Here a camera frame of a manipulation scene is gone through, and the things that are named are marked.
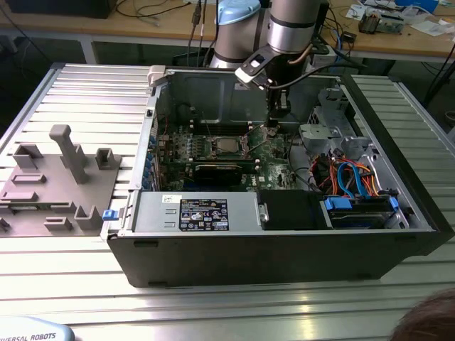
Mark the grey parts rack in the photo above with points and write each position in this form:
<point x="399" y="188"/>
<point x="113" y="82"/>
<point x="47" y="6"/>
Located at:
<point x="53" y="192"/>

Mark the CPU socket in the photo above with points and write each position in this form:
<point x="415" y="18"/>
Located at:
<point x="244" y="147"/>

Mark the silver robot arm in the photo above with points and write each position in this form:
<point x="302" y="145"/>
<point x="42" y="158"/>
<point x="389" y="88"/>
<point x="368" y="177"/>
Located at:
<point x="291" y="32"/>

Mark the green motherboard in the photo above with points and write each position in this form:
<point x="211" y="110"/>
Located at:
<point x="270" y="156"/>

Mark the blue cardboard box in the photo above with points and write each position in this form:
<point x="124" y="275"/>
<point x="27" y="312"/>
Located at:
<point x="417" y="4"/>

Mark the blue expansion slot brackets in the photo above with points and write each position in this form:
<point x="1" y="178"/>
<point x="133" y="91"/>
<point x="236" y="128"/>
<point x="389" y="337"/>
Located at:
<point x="148" y="167"/>

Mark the copper coil part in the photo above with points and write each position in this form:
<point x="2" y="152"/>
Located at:
<point x="368" y="21"/>

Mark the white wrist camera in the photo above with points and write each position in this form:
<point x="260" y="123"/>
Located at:
<point x="245" y="75"/>

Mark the grey electronic module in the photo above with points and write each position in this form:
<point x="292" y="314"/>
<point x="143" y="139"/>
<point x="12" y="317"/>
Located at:
<point x="390" y="25"/>

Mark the silver drive cage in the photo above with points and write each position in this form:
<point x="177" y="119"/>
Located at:
<point x="316" y="133"/>

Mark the grey power supply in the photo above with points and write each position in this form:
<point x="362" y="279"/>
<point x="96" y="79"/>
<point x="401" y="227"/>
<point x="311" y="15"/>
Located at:
<point x="156" y="213"/>

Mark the hard disk in blue carrier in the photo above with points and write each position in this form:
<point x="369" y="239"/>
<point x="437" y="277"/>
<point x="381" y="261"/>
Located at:
<point x="339" y="205"/>

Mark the black bay cover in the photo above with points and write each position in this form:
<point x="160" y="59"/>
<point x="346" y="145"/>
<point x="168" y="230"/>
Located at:
<point x="288" y="209"/>

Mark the wooden desk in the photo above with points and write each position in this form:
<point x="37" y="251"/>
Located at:
<point x="142" y="26"/>

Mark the silver metal latch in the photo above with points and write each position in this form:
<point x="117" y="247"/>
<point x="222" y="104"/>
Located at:
<point x="263" y="212"/>

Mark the black desktop computer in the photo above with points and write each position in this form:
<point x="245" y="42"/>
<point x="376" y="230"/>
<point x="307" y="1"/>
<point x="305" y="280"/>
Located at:
<point x="60" y="7"/>

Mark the brown-haired person's head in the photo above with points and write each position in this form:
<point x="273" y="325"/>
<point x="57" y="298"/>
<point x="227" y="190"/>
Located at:
<point x="430" y="319"/>

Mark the blue case latch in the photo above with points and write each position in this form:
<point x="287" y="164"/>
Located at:
<point x="109" y="215"/>

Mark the black upright box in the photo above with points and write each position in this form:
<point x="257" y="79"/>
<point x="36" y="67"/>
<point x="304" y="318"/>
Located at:
<point x="324" y="17"/>

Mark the black graphics card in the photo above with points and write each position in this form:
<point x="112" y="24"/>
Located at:
<point x="217" y="175"/>

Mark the silver CPU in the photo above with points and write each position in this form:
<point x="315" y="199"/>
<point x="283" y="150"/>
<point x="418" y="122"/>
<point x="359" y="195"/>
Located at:
<point x="228" y="144"/>

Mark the black PC case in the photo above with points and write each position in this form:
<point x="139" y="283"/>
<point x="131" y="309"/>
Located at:
<point x="249" y="259"/>

